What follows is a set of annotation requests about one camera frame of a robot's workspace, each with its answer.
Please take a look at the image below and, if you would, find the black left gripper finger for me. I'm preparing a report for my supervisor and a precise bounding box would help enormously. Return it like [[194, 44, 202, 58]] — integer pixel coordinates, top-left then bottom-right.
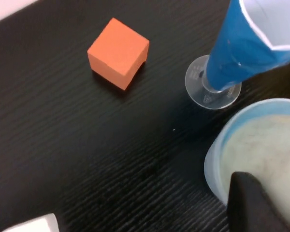
[[226, 171, 290, 232]]

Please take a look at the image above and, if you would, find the light blue plastic cup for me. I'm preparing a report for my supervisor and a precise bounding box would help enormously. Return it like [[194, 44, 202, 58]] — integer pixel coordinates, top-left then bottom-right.
[[204, 98, 290, 206]]

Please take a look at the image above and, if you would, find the blue conical stemmed cup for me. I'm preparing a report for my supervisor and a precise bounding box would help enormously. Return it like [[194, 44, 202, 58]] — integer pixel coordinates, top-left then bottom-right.
[[185, 0, 290, 111]]

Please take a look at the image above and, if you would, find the orange foam block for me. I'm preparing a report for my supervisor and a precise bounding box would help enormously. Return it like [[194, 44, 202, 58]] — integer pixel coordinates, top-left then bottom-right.
[[87, 17, 150, 91]]

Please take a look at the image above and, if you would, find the white foam cube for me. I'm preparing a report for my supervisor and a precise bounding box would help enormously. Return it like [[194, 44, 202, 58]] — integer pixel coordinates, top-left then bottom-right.
[[1, 213, 60, 232]]

